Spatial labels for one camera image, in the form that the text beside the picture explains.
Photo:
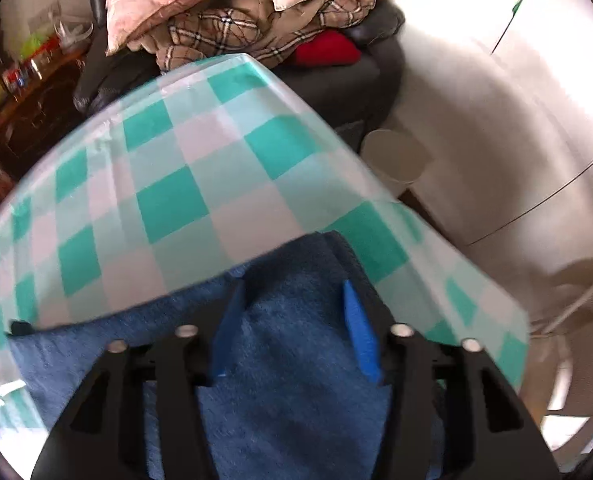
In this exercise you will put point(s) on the red cloth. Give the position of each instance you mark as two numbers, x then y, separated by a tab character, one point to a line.
326	50

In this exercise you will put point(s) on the clutter of small colourful things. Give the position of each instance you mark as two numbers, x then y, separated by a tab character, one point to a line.
36	55

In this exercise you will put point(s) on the dark wooden nightstand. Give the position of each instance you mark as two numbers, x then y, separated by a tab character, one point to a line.
31	120

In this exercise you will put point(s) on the blue towel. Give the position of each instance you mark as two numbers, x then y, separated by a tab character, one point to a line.
291	410

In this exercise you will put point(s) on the black leather armchair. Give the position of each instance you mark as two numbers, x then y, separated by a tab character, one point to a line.
346	90

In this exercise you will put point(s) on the brown plaid blanket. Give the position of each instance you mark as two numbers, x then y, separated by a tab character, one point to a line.
216	35

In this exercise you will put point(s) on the green white checkered cloth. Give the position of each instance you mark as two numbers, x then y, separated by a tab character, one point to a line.
201	170

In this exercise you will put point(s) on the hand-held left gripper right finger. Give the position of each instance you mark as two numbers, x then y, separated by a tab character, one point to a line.
364	335

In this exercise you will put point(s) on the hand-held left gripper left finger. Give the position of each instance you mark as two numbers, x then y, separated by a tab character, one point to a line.
226	330

